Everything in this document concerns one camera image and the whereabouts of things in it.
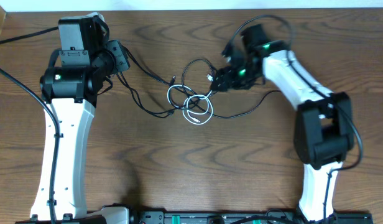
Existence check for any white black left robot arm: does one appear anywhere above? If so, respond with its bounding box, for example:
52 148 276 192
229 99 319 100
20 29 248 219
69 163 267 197
26 12 131 223

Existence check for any long black usb cable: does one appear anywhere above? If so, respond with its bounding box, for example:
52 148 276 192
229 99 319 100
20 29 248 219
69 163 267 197
180 58 281 119

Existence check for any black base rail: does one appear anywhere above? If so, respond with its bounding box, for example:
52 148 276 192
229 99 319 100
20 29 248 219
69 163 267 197
85 211 374 224

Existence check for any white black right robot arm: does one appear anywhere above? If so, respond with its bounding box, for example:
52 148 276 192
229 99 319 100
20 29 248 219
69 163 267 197
211 25 354 223

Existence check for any white usb cable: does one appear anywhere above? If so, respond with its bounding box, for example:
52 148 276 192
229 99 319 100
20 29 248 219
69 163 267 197
166 73 215 126

